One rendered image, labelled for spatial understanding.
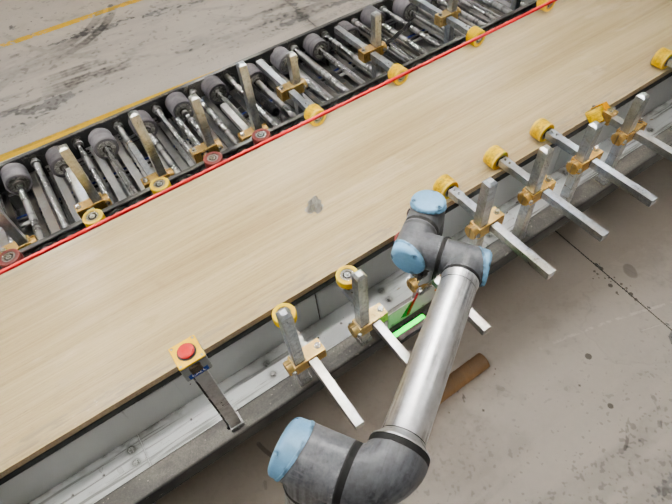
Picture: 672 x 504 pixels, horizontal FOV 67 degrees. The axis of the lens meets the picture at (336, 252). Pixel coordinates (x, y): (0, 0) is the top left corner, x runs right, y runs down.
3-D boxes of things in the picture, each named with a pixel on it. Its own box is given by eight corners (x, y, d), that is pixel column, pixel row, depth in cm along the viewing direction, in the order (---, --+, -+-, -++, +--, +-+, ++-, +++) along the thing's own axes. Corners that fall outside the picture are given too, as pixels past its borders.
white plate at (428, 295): (444, 293, 189) (447, 278, 181) (388, 330, 181) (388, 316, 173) (443, 292, 189) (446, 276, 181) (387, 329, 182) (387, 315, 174)
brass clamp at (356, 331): (389, 320, 175) (389, 313, 171) (357, 342, 171) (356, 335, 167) (378, 308, 178) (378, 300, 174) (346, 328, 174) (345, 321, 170)
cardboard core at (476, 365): (491, 363, 236) (441, 400, 228) (488, 370, 243) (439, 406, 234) (478, 350, 241) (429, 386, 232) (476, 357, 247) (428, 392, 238)
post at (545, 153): (522, 239, 203) (555, 147, 164) (516, 244, 202) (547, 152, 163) (516, 234, 204) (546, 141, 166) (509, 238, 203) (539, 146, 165)
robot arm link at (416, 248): (434, 260, 118) (449, 222, 125) (387, 246, 122) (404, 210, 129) (431, 283, 126) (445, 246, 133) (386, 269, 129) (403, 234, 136)
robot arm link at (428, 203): (404, 208, 128) (416, 181, 133) (403, 239, 138) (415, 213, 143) (440, 217, 125) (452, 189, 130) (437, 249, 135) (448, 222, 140)
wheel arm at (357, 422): (365, 425, 151) (364, 420, 148) (355, 432, 150) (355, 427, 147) (289, 321, 174) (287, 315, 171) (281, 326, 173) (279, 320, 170)
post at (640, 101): (604, 188, 220) (651, 94, 181) (599, 192, 219) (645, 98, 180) (598, 184, 221) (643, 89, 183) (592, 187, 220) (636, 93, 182)
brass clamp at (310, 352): (328, 357, 166) (326, 350, 162) (292, 380, 162) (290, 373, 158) (317, 343, 169) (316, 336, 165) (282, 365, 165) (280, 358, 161)
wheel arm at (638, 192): (654, 203, 178) (659, 196, 175) (648, 207, 177) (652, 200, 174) (543, 129, 204) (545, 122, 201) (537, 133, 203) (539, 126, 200)
